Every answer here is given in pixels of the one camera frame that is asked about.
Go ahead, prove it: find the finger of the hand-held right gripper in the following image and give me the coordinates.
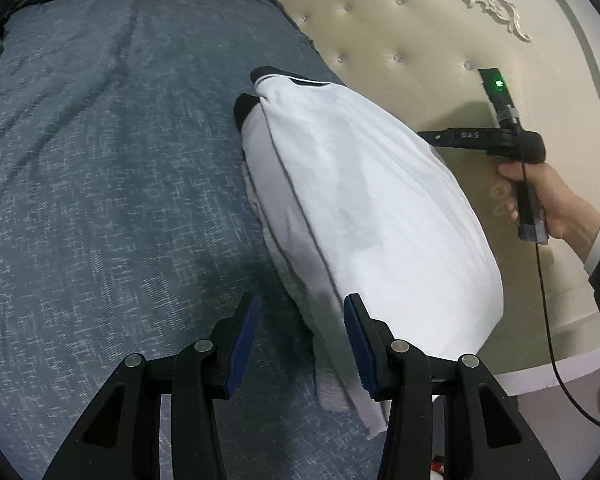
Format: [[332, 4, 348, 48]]
[[417, 129, 452, 148]]

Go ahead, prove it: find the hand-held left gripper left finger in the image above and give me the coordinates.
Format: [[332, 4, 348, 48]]
[[42, 291, 262, 480]]

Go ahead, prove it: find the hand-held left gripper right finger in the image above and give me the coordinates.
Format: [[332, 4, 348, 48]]
[[344, 294, 561, 480]]

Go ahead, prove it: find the white polo shirt black trim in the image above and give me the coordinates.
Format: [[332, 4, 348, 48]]
[[233, 66, 505, 437]]

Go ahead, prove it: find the person's right hand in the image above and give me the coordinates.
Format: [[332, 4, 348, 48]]
[[496, 161, 600, 262]]

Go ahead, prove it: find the cream tufted headboard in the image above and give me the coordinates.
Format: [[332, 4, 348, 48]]
[[262, 0, 600, 397]]

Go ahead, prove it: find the black cable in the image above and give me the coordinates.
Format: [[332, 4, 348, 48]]
[[521, 160, 600, 434]]

